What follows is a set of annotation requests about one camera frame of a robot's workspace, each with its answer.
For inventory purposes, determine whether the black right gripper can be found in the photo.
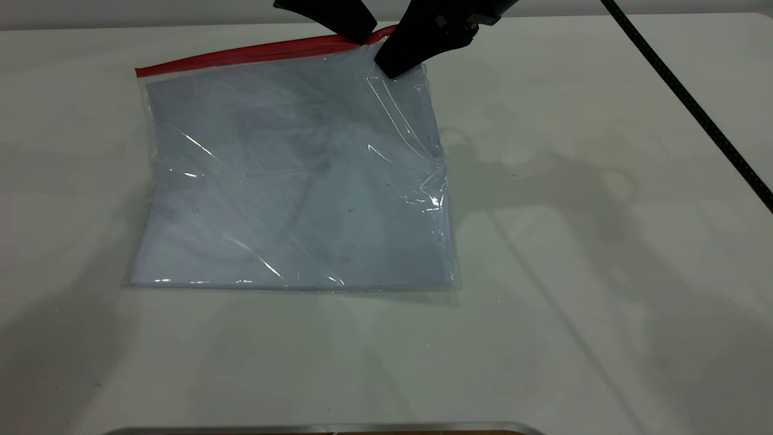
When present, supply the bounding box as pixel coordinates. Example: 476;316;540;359
273;0;521;80

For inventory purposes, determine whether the clear plastic zipper bag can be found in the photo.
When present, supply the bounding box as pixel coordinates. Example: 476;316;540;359
124;24;463;297

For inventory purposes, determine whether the black braided cable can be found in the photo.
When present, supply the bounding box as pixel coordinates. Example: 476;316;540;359
600;0;773;213

